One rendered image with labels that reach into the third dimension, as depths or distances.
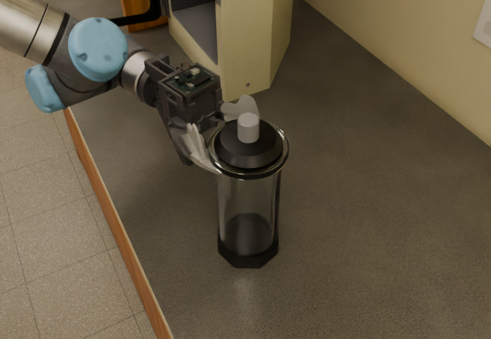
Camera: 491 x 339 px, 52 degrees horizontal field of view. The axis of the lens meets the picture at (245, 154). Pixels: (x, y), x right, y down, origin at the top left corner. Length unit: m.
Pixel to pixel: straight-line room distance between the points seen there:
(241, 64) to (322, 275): 0.47
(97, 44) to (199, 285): 0.39
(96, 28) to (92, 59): 0.04
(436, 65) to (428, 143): 0.20
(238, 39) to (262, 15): 0.07
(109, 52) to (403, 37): 0.75
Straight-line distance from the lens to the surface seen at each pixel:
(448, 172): 1.01
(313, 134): 1.03
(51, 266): 2.06
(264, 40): 1.05
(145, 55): 0.81
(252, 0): 0.99
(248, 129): 0.63
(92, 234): 2.10
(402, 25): 1.23
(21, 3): 0.69
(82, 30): 0.67
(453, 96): 1.17
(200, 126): 0.73
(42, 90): 0.79
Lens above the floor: 1.63
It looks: 45 degrees down
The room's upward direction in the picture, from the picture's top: straight up
